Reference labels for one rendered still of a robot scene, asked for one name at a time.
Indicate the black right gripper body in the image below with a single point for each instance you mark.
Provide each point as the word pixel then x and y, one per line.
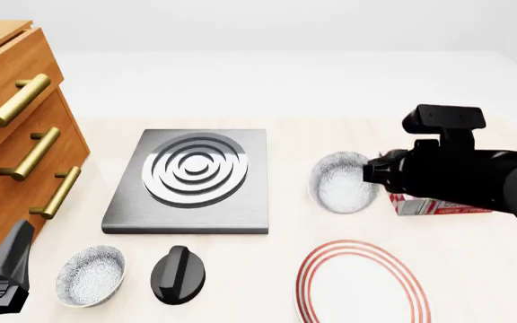
pixel 377 171

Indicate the red white printed food box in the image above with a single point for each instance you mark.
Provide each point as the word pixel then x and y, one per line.
pixel 420 207

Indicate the patterned black white bowl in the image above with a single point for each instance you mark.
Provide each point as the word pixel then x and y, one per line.
pixel 339 188
pixel 90 276

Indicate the flat black stove plate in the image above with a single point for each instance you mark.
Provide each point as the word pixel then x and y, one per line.
pixel 128 208

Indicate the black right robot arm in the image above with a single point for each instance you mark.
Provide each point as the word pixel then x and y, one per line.
pixel 474 181

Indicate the round black stove knob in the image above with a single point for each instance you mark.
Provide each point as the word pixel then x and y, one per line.
pixel 177 276

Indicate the flat black plate on stalk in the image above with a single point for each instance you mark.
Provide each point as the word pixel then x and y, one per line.
pixel 449 117

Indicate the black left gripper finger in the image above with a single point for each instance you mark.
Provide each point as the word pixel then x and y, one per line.
pixel 14 255

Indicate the white plate with red rings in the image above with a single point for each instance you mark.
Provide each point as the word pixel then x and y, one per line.
pixel 357 289

